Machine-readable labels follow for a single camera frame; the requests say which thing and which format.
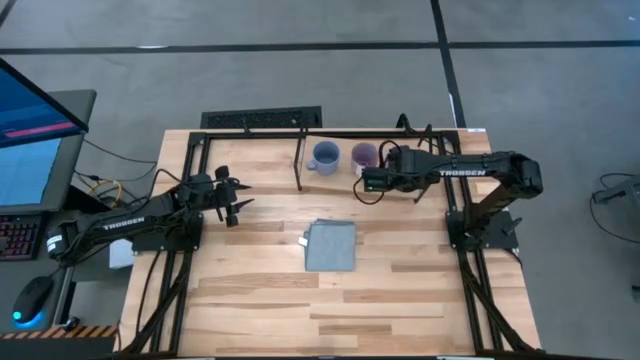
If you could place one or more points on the wooden shelf black metal frame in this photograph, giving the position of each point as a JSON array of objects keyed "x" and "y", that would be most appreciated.
[{"x": 325, "y": 182}]

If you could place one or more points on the black table frame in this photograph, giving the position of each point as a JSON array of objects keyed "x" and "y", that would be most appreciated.
[{"x": 225, "y": 135}]

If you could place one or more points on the black computer mouse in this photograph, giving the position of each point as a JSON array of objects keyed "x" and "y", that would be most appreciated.
[{"x": 32, "y": 297}]

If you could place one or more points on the blue-grey mug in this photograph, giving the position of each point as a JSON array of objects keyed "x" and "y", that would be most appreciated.
[{"x": 325, "y": 157}]

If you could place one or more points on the grey folded towel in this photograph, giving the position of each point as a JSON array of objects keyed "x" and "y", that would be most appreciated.
[{"x": 330, "y": 245}]

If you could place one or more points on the small white box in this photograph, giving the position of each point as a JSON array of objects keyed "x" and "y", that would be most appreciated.
[{"x": 121, "y": 255}]

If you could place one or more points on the tilted computer monitor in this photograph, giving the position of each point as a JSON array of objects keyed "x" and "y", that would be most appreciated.
[{"x": 35, "y": 110}]

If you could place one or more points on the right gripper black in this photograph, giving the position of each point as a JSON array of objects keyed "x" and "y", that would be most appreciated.
[{"x": 407, "y": 167}]

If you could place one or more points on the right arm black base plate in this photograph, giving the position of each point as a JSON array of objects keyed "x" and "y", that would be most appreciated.
[{"x": 500, "y": 235}]

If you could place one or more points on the black perforated floor grille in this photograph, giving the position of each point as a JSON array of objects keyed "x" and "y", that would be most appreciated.
[{"x": 260, "y": 118}]

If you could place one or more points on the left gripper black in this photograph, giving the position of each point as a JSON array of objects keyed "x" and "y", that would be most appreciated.
[{"x": 227, "y": 197}]

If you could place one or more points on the backlit black keyboard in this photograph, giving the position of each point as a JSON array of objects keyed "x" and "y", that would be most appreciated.
[{"x": 20, "y": 237}]

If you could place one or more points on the upright computer monitor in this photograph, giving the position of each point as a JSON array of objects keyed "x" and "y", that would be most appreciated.
[{"x": 30, "y": 170}]

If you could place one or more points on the purple ribbed cup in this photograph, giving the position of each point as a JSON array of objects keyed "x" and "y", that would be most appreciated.
[{"x": 364, "y": 155}]

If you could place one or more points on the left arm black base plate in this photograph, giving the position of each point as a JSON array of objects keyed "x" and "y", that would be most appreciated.
[{"x": 150, "y": 242}]

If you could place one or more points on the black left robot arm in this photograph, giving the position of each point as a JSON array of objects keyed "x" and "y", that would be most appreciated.
[{"x": 125, "y": 222}]

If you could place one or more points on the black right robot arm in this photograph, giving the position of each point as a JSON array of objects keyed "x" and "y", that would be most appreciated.
[{"x": 475, "y": 170}]

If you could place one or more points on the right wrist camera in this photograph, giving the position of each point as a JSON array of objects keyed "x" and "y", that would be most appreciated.
[{"x": 377, "y": 180}]

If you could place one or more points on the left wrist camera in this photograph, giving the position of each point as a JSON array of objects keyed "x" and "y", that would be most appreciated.
[{"x": 200, "y": 184}]

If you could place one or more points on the orange black hazard strip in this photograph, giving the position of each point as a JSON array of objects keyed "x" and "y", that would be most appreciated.
[{"x": 55, "y": 331}]

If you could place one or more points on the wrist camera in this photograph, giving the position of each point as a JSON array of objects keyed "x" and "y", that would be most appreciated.
[
  {"x": 200, "y": 184},
  {"x": 377, "y": 180}
]

